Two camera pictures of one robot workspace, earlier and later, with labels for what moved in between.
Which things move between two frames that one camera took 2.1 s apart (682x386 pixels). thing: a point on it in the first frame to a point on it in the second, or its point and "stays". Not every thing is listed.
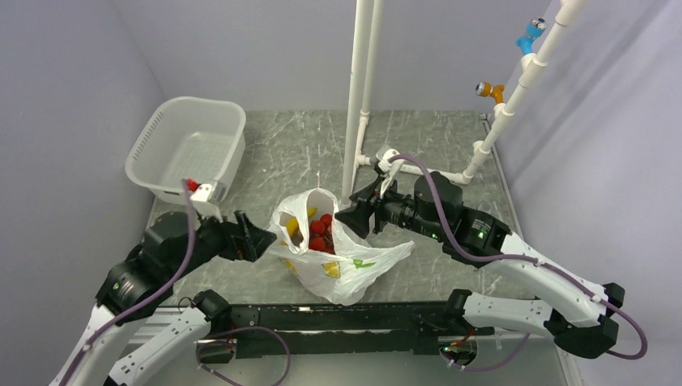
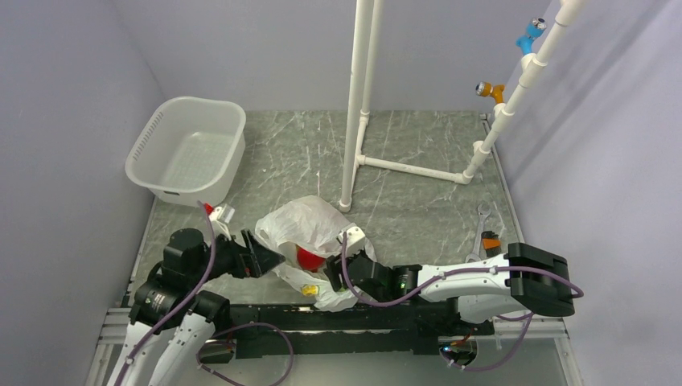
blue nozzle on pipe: x=533 y=30 stays
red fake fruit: x=321 y=236 to x=309 y=261
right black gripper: x=355 y=216 to x=334 y=267
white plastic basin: x=188 y=137 stays
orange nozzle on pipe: x=486 y=89 stays
